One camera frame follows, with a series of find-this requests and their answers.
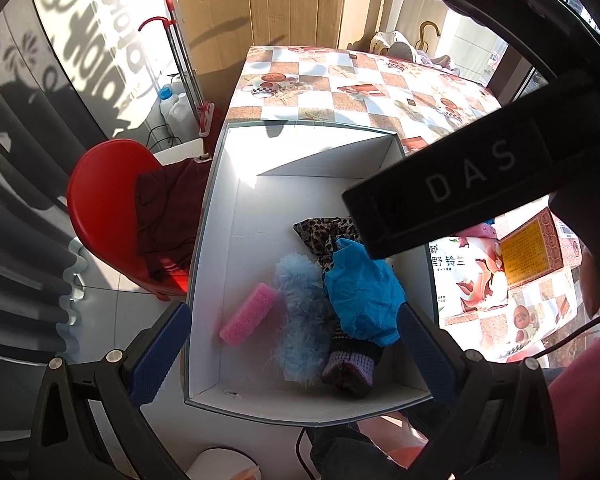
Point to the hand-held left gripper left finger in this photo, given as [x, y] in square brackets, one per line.
[162, 355]

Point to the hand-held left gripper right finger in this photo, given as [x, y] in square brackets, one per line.
[424, 355]

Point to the purple black knitted sock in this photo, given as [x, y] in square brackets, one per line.
[352, 367]

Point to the pink sponge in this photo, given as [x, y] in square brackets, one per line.
[250, 312]

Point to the light blue fluffy cloth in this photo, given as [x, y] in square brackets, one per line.
[300, 330]

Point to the leopard print cloth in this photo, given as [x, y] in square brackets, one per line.
[320, 237]

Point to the white cardboard storage box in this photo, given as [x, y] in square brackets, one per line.
[260, 200]

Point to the pink knitted cloth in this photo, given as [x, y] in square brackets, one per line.
[474, 231]

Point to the floral tissue pack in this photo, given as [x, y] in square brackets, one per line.
[469, 285]

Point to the red patterned carton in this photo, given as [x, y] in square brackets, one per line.
[529, 250]

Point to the white round container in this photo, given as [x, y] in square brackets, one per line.
[220, 465]

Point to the checkered printed tablecloth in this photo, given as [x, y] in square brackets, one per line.
[369, 85]

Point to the dark red cloth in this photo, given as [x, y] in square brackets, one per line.
[170, 210]

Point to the pile of pale clothes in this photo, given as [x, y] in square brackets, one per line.
[392, 42]

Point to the grey curtain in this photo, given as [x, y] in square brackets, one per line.
[20, 270]

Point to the red plastic chair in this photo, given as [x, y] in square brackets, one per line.
[100, 200]

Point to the white plastic bottle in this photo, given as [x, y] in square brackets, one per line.
[182, 115]

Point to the white bottle with blue cap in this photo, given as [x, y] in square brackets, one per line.
[169, 110]

